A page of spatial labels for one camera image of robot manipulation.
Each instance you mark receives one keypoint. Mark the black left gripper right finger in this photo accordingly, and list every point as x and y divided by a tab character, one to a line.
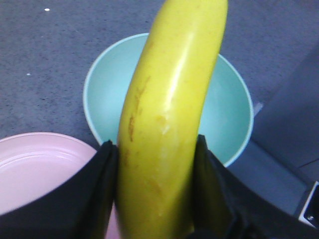
224	208

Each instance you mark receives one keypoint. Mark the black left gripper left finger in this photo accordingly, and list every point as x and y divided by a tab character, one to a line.
78	209

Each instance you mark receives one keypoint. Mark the yellow banana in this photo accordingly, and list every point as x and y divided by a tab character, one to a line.
160	118

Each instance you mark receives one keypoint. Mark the pink plate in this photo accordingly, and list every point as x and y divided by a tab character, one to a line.
34	164

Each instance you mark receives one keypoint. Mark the green ribbed bowl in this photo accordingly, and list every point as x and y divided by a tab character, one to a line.
227	118

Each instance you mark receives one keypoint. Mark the grey box with white frame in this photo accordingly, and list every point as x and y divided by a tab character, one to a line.
310	210

